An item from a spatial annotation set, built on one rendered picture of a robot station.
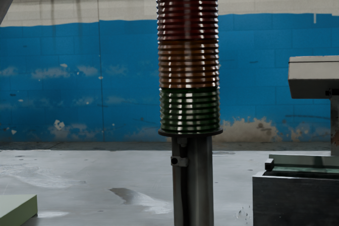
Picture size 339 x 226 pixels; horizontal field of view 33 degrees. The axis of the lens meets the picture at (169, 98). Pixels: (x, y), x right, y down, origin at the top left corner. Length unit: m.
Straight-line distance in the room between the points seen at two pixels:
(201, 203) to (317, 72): 0.52
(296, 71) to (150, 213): 0.37
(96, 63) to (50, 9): 0.81
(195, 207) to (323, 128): 5.77
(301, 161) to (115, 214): 0.37
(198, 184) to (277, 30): 5.68
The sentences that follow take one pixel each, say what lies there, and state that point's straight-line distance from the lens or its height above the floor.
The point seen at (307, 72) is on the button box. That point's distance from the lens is 1.04.
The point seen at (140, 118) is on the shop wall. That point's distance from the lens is 6.43.
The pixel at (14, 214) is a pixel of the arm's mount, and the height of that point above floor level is 0.83.
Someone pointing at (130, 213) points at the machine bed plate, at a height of 0.80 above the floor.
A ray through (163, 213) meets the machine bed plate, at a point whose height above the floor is 0.80.
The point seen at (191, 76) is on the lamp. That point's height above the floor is 1.09.
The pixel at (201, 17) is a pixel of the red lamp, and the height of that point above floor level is 1.14.
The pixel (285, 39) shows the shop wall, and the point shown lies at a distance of 6.22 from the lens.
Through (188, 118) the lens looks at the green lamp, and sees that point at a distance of 0.54.
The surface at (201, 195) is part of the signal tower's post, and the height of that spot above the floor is 0.97.
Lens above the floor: 1.12
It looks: 6 degrees down
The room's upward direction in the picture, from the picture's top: 2 degrees counter-clockwise
